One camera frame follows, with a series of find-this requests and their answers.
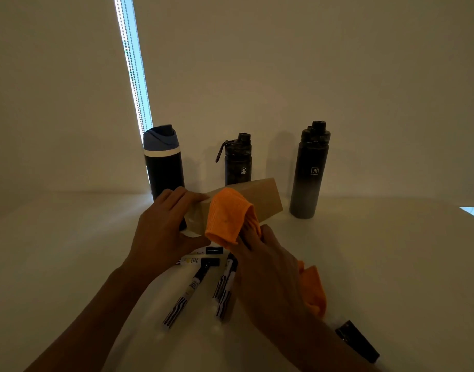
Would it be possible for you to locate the person's right hand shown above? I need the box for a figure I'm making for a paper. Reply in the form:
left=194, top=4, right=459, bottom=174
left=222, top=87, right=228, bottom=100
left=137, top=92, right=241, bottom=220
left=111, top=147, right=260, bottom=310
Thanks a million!
left=229, top=216, right=320, bottom=327

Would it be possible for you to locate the person's left hand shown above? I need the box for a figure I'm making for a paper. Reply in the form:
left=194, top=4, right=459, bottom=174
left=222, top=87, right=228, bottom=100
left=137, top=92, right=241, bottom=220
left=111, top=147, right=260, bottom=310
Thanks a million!
left=123, top=186, right=211, bottom=285

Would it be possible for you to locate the beige wooden block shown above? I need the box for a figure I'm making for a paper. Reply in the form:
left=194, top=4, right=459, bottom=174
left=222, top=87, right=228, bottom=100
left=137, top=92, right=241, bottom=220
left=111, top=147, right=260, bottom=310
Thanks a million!
left=183, top=177, right=283, bottom=237

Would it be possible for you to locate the orange cleaning cloth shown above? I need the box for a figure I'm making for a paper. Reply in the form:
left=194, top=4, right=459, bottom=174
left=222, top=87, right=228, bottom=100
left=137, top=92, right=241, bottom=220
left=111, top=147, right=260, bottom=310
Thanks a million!
left=204, top=187, right=327, bottom=319

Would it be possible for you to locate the person's left forearm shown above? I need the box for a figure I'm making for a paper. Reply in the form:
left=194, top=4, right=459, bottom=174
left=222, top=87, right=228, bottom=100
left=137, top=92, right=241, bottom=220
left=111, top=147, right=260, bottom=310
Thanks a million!
left=24, top=263, right=154, bottom=372

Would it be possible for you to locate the person's right forearm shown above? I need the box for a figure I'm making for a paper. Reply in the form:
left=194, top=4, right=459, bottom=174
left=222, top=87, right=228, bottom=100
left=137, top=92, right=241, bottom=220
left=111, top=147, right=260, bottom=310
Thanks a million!
left=256, top=315, right=377, bottom=372

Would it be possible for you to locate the white marker with yellow label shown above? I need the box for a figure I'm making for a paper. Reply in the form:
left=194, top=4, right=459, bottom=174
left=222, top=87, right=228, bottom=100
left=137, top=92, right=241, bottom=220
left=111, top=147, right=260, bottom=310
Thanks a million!
left=176, top=257, right=220, bottom=267

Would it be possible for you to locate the dark bottle with blue lid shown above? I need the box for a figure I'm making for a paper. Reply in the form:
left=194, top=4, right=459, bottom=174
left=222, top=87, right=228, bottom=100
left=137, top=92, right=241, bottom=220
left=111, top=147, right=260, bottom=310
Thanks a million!
left=143, top=125, right=188, bottom=231

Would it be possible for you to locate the long striped black marker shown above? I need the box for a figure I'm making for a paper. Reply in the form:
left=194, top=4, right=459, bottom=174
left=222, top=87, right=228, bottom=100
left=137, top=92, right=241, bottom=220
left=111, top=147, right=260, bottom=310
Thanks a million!
left=162, top=259, right=211, bottom=329

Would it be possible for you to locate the tall black grey bottle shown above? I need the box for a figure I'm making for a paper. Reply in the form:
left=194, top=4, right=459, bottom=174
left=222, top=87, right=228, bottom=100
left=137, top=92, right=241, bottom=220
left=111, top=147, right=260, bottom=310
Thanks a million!
left=289, top=121, right=331, bottom=220

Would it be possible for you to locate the small black bottle with strap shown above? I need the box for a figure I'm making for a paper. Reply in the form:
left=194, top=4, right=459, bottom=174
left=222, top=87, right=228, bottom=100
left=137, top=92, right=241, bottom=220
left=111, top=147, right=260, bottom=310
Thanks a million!
left=215, top=133, right=252, bottom=187

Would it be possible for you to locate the beaded blind chain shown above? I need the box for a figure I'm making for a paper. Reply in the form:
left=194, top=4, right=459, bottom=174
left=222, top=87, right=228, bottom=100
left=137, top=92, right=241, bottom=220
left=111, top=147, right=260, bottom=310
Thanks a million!
left=114, top=0, right=149, bottom=140

